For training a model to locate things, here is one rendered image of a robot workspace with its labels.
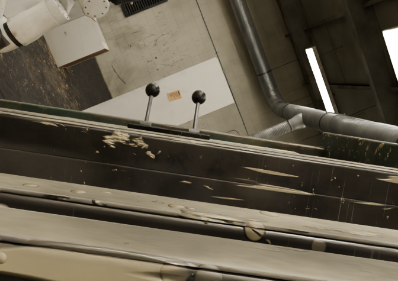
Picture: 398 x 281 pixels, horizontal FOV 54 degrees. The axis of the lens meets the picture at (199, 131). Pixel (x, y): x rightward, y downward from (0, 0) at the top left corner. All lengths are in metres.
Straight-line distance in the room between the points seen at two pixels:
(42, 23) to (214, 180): 0.71
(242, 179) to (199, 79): 4.21
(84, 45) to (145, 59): 3.28
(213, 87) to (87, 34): 2.19
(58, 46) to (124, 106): 1.77
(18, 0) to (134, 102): 1.85
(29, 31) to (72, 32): 4.97
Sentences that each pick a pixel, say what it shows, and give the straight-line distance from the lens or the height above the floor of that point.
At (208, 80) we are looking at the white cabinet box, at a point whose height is 1.85.
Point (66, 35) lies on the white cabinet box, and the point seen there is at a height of 0.29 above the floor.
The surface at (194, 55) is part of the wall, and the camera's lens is 9.03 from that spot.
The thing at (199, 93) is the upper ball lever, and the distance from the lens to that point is 0.99.
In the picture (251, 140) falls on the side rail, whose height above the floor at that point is 1.65.
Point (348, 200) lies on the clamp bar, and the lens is 0.46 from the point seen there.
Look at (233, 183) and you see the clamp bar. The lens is 0.42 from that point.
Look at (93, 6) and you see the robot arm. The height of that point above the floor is 1.39.
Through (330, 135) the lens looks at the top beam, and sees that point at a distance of 1.23.
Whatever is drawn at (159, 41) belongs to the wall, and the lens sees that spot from 9.05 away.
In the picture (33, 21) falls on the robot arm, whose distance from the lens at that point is 1.03.
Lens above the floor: 1.51
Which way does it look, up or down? level
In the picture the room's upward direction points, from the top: 68 degrees clockwise
